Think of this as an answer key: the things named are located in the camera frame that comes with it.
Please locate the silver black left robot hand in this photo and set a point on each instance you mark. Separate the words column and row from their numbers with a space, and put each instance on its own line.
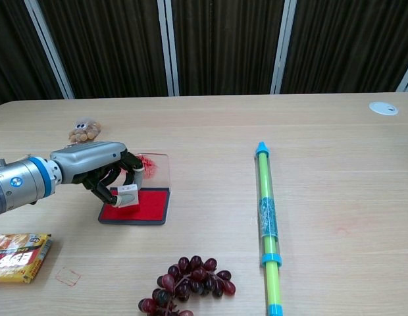
column 89, row 159

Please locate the white red stamp block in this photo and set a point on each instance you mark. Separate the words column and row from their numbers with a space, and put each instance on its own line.
column 125, row 189

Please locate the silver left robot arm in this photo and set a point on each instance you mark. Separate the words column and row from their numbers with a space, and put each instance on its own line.
column 16, row 184

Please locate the red ink pad clear lid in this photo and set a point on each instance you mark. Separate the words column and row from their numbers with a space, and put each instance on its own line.
column 148, row 210

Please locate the yellow curry box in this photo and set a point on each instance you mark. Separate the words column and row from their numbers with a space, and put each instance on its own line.
column 19, row 256

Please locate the dark red grape bunch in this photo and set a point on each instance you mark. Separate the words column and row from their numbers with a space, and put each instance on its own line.
column 194, row 279

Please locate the green blue water pump toy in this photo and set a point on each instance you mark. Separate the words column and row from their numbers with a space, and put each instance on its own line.
column 267, row 210

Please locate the white round table grommet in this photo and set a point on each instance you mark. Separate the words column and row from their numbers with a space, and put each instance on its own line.
column 383, row 108

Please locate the grey partition post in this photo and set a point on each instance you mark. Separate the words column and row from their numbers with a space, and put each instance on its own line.
column 407, row 77
column 168, row 49
column 49, row 49
column 283, row 49

